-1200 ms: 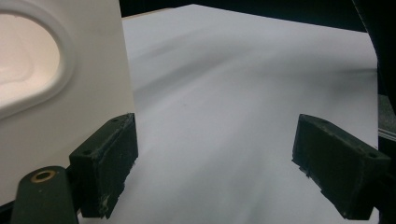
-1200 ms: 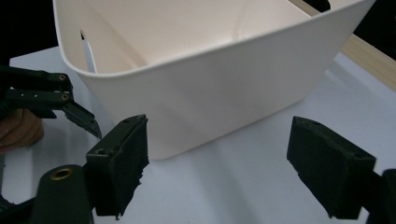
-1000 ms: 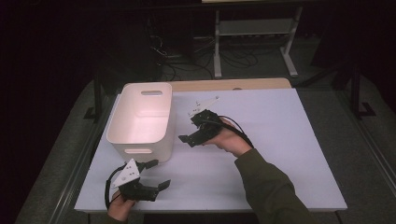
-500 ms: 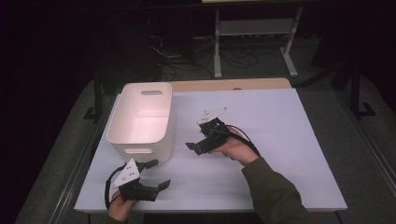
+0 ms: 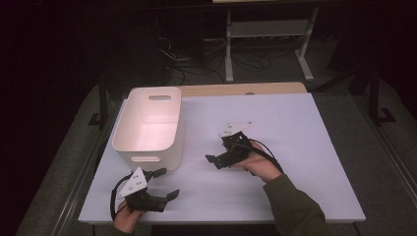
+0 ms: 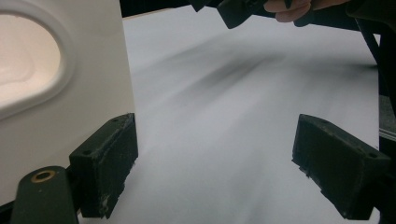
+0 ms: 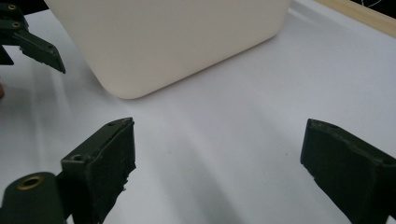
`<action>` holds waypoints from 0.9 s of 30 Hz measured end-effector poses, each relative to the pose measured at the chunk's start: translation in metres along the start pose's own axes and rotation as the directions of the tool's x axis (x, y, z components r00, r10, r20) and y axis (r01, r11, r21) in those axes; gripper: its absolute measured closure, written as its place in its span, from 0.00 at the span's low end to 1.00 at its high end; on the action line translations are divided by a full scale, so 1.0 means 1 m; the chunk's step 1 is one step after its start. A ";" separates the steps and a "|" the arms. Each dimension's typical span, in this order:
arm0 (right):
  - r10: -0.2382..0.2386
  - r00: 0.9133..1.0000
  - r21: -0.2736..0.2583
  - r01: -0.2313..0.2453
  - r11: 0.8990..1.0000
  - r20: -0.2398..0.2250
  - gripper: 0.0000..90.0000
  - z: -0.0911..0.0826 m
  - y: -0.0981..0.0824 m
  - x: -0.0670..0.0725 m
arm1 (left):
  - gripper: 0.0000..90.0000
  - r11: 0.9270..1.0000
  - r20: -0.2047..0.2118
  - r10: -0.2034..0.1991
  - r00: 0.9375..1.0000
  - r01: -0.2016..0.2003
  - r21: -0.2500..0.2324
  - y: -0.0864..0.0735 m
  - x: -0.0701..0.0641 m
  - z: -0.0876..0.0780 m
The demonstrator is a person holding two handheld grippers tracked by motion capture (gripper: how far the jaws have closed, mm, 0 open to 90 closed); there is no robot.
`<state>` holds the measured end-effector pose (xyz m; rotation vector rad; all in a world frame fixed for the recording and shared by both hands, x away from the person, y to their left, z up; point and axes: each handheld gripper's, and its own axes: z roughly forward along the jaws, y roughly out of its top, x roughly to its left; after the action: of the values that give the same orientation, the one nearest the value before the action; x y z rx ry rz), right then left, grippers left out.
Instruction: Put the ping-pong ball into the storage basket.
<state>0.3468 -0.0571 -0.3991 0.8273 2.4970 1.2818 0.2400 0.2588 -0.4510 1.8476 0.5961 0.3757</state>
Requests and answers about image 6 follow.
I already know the white plastic storage bin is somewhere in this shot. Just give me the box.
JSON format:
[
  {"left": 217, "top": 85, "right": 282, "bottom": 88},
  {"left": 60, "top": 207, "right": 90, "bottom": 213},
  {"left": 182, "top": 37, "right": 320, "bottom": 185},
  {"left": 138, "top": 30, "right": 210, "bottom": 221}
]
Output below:
[{"left": 0, "top": 0, "right": 137, "bottom": 207}]

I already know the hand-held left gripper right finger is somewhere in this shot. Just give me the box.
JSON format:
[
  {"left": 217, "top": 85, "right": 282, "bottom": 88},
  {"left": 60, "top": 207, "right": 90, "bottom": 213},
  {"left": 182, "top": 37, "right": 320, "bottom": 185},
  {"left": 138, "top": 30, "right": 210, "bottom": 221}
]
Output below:
[{"left": 291, "top": 113, "right": 392, "bottom": 221}]

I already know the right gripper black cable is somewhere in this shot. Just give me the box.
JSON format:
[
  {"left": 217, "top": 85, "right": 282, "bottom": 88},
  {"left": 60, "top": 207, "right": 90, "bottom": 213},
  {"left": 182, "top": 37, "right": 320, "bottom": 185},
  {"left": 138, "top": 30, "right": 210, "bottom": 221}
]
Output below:
[{"left": 355, "top": 18, "right": 386, "bottom": 68}]

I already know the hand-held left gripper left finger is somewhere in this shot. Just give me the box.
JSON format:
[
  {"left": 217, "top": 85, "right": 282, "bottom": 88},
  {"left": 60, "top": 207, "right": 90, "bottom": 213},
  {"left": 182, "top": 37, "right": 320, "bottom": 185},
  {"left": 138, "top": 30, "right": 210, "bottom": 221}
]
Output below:
[{"left": 68, "top": 112, "right": 139, "bottom": 219}]

